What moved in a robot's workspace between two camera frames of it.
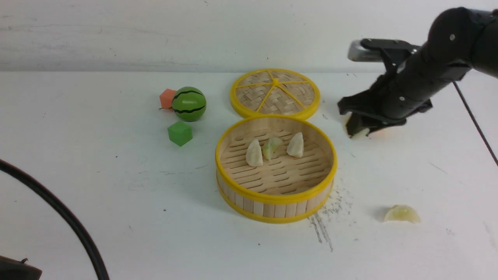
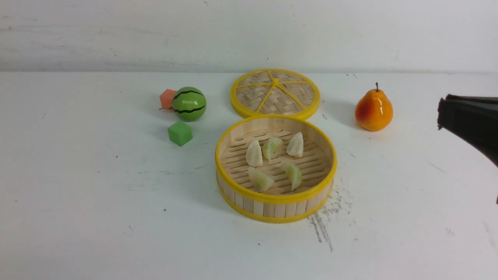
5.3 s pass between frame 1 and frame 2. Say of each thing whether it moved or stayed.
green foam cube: stayed
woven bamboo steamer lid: stayed
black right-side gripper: moved
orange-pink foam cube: stayed
